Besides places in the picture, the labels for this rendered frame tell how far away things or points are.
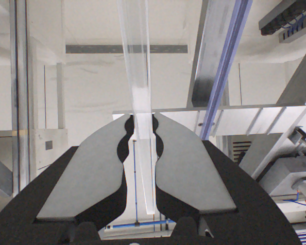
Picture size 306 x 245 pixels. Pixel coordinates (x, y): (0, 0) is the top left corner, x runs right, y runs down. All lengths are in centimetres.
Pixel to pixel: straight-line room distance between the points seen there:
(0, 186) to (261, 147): 76
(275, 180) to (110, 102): 180
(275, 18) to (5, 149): 112
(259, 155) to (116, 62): 190
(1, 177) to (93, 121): 152
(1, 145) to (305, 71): 98
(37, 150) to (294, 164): 88
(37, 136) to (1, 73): 186
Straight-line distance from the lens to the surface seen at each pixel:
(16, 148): 71
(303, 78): 47
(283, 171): 58
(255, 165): 59
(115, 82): 212
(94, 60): 225
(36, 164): 84
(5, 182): 70
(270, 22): 83
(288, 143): 57
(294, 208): 76
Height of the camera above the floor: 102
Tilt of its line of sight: 2 degrees down
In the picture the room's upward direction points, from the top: 177 degrees clockwise
